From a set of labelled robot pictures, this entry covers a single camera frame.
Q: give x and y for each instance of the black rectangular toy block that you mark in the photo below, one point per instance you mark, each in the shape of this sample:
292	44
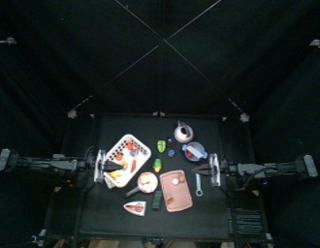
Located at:
156	199

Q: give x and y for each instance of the silver toy kettle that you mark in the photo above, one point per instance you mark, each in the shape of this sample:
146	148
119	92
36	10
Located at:
183	133

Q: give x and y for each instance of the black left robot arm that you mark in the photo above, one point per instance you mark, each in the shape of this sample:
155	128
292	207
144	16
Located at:
45	164

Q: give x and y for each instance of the yellow green toy corn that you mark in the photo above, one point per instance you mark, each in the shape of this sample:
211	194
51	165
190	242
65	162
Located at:
156	165

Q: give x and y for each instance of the green toy leaf vegetable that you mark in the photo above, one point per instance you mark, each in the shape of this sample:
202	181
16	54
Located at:
162	146

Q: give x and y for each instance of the red toy chili pepper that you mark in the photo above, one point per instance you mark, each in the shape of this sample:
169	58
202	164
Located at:
134	165

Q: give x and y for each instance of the white toy pizza slice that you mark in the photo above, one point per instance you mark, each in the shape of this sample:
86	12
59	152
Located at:
136	208

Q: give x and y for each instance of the white perforated plastic basket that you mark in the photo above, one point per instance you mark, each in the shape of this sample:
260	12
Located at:
127	160

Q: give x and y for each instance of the orange red toy fruit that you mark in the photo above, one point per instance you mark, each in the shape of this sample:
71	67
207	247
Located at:
119	157

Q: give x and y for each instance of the yellow toy banana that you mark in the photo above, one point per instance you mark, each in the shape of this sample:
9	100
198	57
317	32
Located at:
115	174

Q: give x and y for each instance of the brown toy mushroom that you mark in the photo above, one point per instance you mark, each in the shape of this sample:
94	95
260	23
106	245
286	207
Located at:
182	178

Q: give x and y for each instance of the white toy eggshell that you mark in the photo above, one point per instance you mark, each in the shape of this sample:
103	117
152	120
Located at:
175	181

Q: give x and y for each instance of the toy frying pan with egg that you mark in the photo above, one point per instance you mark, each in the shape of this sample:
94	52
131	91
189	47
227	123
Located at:
147	182

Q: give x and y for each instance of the purple toy eggplant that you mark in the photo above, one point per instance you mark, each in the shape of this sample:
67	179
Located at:
134	153

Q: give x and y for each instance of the white printed label sticker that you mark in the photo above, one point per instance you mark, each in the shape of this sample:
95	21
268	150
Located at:
249	222

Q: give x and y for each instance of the grey frame corner bracket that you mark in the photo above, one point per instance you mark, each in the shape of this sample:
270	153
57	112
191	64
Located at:
316	43
71	113
9	41
158	113
244	117

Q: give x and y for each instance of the small blue toy cup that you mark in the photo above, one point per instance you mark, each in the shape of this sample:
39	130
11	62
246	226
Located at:
171	153

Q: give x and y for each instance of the brown toy bread piece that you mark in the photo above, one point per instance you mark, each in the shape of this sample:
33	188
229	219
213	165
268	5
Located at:
170	200

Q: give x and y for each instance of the pink cutting board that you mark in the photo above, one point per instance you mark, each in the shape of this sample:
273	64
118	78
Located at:
179	197

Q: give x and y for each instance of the red toy tomato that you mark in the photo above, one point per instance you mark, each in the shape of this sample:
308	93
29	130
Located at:
130	146

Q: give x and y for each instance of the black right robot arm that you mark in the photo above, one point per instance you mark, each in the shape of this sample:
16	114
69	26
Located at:
273	168

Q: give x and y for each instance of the small dark toy piece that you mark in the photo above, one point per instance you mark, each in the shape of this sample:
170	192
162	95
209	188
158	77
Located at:
170	141

